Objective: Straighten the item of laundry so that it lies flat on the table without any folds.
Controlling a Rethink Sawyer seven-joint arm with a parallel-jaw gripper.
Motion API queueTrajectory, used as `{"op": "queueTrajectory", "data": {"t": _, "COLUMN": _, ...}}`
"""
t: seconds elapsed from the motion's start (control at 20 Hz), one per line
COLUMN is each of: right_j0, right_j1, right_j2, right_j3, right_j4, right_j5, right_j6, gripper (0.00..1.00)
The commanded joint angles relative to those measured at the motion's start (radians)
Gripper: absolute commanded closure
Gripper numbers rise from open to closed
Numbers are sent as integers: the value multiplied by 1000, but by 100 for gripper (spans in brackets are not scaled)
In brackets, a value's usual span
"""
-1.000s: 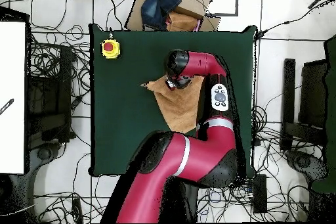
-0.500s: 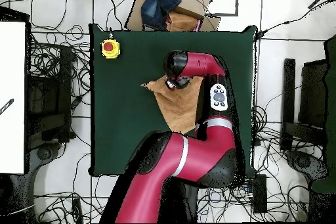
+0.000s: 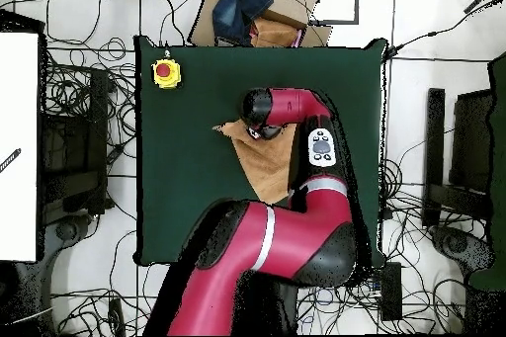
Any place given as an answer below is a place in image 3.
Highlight peach terry towel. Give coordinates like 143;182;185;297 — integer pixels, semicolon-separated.
211;119;298;205

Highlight black flat panel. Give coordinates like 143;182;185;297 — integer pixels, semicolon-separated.
449;89;495;196

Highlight dark green table cloth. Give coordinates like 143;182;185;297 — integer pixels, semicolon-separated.
132;35;389;269

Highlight crumpled orange cloth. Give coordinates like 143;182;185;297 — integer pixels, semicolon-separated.
249;17;302;48

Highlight yellow emergency stop button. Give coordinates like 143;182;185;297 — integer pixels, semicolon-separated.
151;57;184;91

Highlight blue jeans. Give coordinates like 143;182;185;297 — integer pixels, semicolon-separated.
211;0;275;46

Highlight brown cardboard box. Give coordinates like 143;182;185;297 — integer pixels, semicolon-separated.
188;0;334;48

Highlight black upright bar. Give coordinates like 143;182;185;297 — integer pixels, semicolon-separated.
421;87;447;228

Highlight white panel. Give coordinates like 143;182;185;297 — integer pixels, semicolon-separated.
0;32;40;263

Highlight black striped bar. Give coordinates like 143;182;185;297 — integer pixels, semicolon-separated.
0;147;22;174

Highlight green cloth sheet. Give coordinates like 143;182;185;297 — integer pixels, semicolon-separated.
467;51;506;292

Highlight black cable tangle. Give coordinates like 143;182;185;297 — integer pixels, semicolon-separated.
299;158;487;334
41;36;138;164

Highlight curved black cable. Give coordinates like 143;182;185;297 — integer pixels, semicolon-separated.
149;0;187;47

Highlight black cable with plug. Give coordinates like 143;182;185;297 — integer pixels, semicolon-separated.
384;0;506;59

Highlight black pedestal leg with knob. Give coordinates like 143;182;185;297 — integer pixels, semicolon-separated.
430;224;495;275
39;212;94;267

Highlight looped black cable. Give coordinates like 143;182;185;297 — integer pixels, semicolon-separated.
45;0;107;44

